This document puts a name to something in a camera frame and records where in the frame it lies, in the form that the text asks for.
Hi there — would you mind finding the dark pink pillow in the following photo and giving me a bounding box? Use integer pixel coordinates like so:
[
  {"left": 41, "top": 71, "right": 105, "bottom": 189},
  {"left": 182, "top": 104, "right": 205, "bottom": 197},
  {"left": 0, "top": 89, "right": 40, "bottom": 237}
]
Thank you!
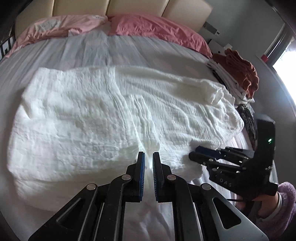
[{"left": 108, "top": 14, "right": 212, "bottom": 58}]

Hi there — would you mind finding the rust red fleece garment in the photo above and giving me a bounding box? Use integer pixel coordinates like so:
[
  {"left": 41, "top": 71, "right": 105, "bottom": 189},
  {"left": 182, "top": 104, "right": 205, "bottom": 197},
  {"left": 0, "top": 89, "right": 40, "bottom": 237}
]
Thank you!
[{"left": 212, "top": 49, "right": 259, "bottom": 98}]

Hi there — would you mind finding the folded white clothes stack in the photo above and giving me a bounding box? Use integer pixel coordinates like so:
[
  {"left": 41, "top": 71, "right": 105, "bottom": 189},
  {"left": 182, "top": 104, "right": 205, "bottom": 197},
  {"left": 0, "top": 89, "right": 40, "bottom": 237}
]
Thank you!
[{"left": 207, "top": 59, "right": 255, "bottom": 105}]

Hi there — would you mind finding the white muslin blanket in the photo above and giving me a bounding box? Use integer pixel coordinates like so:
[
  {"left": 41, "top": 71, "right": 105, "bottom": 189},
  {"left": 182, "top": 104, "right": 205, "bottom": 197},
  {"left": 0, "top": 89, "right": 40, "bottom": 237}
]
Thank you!
[{"left": 8, "top": 66, "right": 244, "bottom": 211}]

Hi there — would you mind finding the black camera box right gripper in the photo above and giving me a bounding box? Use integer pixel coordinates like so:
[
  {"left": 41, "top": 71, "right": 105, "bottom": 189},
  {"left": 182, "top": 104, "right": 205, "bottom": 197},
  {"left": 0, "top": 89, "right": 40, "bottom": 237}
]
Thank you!
[{"left": 254, "top": 114, "right": 275, "bottom": 169}]

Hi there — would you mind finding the black nightstand with drawers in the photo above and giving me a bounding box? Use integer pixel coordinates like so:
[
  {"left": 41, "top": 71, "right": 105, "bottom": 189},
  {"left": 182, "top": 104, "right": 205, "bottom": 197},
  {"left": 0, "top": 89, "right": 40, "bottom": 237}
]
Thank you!
[{"left": 0, "top": 35, "right": 16, "bottom": 60}]

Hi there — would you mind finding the wall switch panel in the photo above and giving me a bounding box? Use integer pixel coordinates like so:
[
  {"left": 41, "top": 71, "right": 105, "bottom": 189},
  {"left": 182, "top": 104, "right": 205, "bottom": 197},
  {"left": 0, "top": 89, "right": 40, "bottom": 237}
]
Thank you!
[{"left": 203, "top": 22, "right": 220, "bottom": 36}]

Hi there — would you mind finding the beige padded headboard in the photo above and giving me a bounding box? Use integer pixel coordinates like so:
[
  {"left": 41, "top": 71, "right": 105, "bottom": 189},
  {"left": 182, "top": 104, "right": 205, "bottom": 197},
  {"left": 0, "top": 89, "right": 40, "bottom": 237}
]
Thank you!
[{"left": 15, "top": 0, "right": 213, "bottom": 36}]

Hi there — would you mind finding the right hand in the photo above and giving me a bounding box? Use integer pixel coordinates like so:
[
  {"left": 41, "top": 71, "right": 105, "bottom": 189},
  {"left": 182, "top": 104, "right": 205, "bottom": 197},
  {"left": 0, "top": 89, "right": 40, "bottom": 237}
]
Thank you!
[{"left": 235, "top": 192, "right": 281, "bottom": 219}]

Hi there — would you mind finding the light pink pillow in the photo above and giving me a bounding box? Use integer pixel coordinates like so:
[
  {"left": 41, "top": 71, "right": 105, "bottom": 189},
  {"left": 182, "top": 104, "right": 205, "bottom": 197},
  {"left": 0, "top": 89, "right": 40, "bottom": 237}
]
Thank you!
[{"left": 5, "top": 15, "right": 108, "bottom": 58}]

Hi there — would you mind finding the dark floral patterned cloth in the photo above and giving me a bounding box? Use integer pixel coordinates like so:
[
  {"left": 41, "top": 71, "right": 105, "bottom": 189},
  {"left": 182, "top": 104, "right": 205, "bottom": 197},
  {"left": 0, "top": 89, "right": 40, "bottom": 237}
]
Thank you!
[{"left": 236, "top": 103, "right": 257, "bottom": 150}]

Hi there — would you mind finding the grey dotted bed sheet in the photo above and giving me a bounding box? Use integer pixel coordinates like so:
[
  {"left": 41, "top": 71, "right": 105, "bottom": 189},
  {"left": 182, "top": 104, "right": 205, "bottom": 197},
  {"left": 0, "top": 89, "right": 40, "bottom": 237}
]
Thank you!
[{"left": 1, "top": 27, "right": 246, "bottom": 240}]

